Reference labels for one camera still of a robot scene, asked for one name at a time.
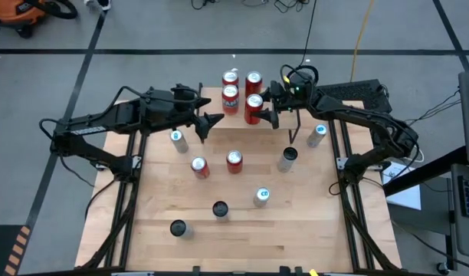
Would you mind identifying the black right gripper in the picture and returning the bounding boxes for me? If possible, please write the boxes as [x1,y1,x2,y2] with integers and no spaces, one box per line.
[251,80,297,130]

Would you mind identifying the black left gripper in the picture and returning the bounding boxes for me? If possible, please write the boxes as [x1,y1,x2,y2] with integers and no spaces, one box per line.
[142,91,225,143]

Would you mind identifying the red Coca-Cola can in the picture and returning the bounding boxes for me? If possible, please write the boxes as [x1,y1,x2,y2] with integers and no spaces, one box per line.
[244,70,264,97]
[244,93,264,126]
[225,149,244,176]

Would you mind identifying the red Fanta soda can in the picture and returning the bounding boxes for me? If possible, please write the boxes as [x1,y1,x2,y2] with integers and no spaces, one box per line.
[221,84,240,116]
[221,70,240,88]

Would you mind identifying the silver blue energy drink can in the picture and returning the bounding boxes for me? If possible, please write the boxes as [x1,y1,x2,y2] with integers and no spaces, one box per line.
[169,129,190,154]
[252,186,271,209]
[306,123,329,149]

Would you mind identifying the white Celsius can tropical print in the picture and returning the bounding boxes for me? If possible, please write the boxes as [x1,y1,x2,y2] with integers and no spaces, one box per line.
[276,146,299,173]

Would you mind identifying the black perforated computer case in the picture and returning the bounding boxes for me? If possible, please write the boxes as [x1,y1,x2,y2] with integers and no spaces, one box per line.
[314,78,393,124]

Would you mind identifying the white Celsius can yellow band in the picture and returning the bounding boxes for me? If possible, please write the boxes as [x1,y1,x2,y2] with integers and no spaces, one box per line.
[212,200,231,223]

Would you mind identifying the white black-topped drink can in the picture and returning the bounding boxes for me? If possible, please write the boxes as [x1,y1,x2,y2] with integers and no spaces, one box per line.
[169,218,194,241]

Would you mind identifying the white printed paper sheet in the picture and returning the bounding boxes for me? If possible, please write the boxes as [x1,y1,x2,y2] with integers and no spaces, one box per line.
[383,163,422,211]

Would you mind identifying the black desk beam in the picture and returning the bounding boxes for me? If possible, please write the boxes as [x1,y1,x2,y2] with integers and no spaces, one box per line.
[382,145,469,197]

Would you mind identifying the grey cart base panel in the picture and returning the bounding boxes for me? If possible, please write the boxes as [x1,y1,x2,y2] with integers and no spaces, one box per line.
[387,179,456,269]

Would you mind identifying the orange shop vacuum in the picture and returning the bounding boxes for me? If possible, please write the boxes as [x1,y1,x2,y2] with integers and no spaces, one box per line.
[0,0,48,39]

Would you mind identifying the grey desk tray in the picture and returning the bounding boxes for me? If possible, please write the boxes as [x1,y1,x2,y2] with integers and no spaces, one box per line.
[450,163,469,261]

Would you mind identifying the black mat orange stripes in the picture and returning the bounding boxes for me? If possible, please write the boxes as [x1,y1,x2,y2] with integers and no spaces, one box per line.
[0,224,32,276]

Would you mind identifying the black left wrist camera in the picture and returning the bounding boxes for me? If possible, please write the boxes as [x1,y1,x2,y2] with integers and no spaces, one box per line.
[171,84,200,101]

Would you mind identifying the black coiled cable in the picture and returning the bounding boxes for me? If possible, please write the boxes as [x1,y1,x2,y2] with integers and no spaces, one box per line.
[279,0,320,90]

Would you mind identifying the yellow cable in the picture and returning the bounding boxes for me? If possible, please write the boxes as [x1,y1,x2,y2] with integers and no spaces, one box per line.
[349,0,376,84]

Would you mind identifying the black aluminium table frame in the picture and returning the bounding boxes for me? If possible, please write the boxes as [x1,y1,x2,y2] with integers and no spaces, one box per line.
[80,86,403,273]

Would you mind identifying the black vacuum hose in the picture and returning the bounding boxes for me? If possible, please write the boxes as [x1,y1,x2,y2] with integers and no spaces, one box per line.
[25,0,79,21]

